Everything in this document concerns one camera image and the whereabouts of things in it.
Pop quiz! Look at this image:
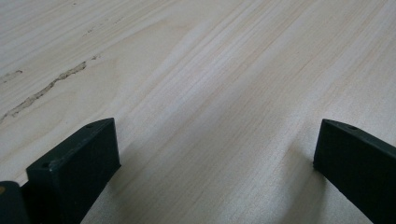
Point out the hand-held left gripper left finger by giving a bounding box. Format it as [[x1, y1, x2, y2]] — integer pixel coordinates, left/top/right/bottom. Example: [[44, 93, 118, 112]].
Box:
[[25, 117, 122, 224]]

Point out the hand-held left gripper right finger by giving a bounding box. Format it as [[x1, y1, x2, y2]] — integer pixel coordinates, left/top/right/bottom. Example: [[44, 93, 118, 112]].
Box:
[[313, 118, 396, 224]]

